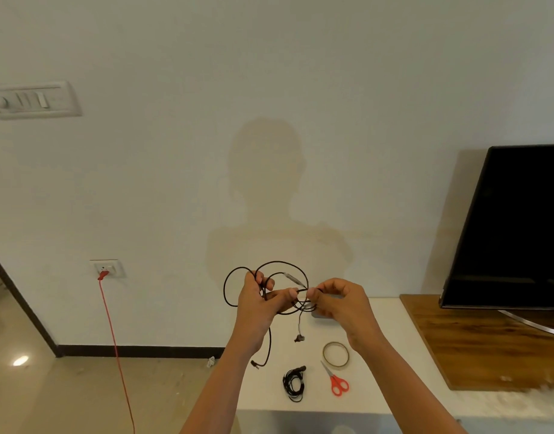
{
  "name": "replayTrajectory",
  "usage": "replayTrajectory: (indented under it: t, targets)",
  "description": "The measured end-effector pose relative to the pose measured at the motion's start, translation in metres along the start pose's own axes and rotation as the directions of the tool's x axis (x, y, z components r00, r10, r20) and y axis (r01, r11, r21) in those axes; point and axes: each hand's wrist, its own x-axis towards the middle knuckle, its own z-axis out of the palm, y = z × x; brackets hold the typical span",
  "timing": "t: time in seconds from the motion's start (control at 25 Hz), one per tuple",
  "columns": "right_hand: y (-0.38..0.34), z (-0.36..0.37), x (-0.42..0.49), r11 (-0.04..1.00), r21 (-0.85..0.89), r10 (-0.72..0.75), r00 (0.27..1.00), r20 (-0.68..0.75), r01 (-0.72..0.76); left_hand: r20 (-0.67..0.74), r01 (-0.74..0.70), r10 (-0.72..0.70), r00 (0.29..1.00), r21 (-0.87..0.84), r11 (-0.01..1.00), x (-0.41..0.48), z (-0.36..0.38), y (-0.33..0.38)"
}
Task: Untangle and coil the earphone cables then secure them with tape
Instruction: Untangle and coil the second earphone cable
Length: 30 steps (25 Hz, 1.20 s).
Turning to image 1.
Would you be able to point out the grey lidded container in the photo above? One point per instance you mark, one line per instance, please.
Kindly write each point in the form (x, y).
(322, 315)

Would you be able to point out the person's right forearm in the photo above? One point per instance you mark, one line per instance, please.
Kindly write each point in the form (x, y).
(412, 393)

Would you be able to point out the person's grey trouser leg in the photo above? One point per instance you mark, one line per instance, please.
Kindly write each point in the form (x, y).
(342, 430)

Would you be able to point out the silver television stand leg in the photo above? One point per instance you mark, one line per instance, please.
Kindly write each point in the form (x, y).
(534, 323)

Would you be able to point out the black television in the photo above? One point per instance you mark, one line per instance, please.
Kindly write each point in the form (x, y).
(512, 230)

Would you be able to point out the white wall socket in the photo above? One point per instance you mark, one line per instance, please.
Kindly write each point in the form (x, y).
(114, 267)

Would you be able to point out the person's right hand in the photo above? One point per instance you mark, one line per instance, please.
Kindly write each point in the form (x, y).
(349, 311)

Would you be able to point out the person's left forearm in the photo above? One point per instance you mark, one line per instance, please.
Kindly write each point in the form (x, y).
(218, 393)

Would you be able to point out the white wall switch panel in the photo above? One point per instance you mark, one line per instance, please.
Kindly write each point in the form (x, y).
(35, 100)

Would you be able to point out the white scrap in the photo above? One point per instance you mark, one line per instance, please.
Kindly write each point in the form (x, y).
(210, 362)

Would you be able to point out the person's left hand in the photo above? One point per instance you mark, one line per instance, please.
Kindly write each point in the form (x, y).
(254, 316)

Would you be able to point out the wooden board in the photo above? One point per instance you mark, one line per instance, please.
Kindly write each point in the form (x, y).
(489, 348)

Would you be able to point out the clear tape roll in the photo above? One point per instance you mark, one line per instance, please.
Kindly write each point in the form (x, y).
(324, 355)

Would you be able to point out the red scissors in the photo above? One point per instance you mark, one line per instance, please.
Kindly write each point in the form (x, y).
(335, 380)

